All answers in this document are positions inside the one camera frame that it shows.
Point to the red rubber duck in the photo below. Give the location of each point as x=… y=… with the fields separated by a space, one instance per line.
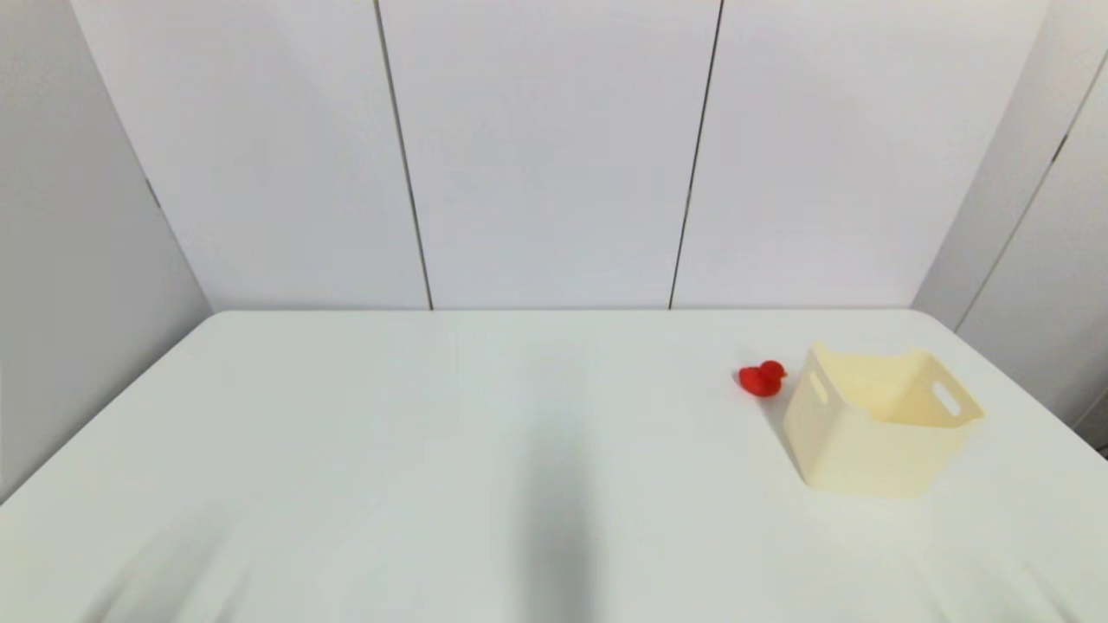
x=762 y=381

